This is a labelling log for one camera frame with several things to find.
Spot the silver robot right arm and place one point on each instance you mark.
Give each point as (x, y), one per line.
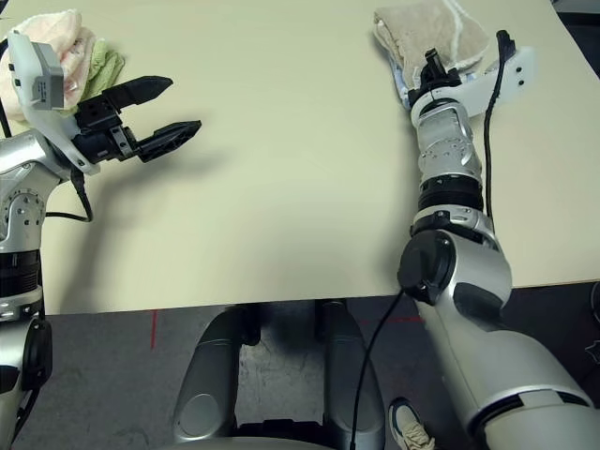
(469, 281)

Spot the blue towel with white trim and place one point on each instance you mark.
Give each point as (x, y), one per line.
(400, 82)

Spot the grey white sneaker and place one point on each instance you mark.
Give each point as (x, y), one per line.
(410, 424)

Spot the green fluffy towel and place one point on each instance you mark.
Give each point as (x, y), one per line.
(105, 68)

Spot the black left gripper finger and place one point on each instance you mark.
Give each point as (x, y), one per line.
(136, 91)
(169, 136)

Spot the pink fluffy towel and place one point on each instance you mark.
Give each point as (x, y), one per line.
(56, 61)

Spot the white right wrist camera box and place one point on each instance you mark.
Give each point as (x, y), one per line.
(497, 79)

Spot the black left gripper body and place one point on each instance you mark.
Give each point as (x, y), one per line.
(100, 133)

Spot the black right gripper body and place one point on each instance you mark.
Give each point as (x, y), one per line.
(433, 77)

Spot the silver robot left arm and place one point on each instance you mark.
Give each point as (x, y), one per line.
(21, 234)

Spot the beige towel with white trim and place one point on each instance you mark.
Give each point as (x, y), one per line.
(431, 37)

